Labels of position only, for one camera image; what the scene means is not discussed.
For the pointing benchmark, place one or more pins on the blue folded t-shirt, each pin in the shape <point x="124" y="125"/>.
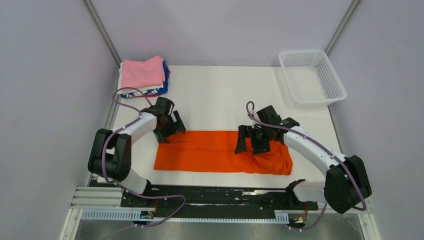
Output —
<point x="155" y="92"/>

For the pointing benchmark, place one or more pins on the white plastic basket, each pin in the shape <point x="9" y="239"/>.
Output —
<point x="311" y="78"/>

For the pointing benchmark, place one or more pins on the white slotted cable duct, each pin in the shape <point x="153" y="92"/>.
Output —
<point x="149" y="216"/>

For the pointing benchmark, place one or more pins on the left corner metal post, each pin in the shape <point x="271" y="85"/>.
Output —
<point x="95" y="17"/>

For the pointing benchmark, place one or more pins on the aluminium frame rail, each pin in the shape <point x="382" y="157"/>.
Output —
<point x="324" y="223"/>

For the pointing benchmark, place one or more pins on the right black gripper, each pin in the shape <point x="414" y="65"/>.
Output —
<point x="245" y="131"/>

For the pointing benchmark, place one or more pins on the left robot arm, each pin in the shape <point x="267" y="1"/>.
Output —
<point x="111" y="153"/>

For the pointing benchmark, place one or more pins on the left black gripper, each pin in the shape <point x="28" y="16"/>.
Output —
<point x="162" y="136"/>

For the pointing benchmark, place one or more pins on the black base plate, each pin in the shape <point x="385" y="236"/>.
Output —
<point x="218" y="201"/>

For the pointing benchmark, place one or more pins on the pink folded t-shirt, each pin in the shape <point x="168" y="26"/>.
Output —
<point x="142" y="75"/>

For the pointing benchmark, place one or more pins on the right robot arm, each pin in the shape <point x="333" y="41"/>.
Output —
<point x="346" y="185"/>

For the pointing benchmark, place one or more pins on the right corner metal post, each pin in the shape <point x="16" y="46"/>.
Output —
<point x="342" y="25"/>

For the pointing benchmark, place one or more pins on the corner metal post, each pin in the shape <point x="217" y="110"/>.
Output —
<point x="95" y="17"/>
<point x="342" y="25"/>

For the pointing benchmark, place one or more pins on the orange t-shirt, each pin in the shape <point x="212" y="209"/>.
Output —
<point x="214" y="152"/>

